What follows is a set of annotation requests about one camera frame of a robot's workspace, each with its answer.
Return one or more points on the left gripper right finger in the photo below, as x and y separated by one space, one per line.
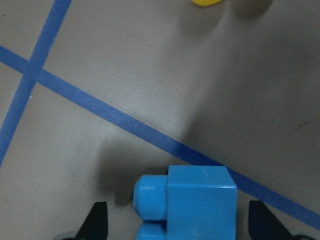
264 225

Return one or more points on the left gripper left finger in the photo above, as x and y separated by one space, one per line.
95 226

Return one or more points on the blue toy block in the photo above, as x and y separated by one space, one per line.
188 203

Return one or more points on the yellow toy block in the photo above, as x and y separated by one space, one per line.
205 3

